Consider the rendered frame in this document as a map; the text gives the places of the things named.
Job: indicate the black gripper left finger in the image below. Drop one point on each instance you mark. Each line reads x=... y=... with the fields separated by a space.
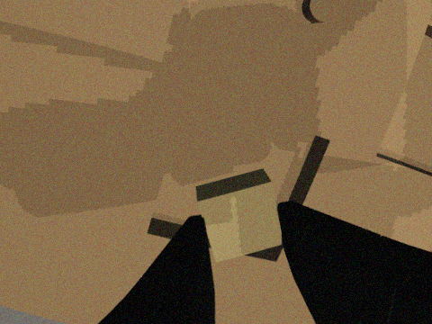
x=177 y=288

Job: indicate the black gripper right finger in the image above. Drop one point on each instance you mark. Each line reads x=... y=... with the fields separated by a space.
x=351 y=275

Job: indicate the pale yellow block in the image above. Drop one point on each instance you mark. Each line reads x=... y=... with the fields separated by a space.
x=240 y=214

